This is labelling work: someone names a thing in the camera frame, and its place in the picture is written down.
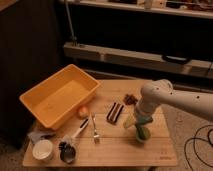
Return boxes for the black cable on floor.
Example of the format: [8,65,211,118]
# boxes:
[183,124,213,171]

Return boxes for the grey metal rail beam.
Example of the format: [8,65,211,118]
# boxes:
[63,42,213,79]

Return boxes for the white round cup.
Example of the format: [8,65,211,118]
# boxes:
[32,139,53,161]

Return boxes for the brown toy grape bunch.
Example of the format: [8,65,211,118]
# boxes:
[123,94,138,105]

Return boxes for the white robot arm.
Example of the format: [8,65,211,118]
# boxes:
[123,79,213,129]

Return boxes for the brown striped chocolate bar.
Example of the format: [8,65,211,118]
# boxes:
[106,103,124,124]

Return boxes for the white wall shelf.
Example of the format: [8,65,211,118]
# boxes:
[59,0,213,19]

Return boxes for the small orange ball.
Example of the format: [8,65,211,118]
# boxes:
[78,106,89,119]

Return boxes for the grey vertical metal pole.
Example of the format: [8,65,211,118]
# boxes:
[64,0,77,45]

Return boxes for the yellow plastic tray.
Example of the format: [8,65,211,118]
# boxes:
[19,64,100,130]

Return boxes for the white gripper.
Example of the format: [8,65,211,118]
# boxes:
[123,113,153,133]

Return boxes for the silver fork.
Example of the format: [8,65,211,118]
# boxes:
[91,113,100,144]

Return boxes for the grey crumpled cloth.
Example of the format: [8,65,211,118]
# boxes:
[27,131,55,144]

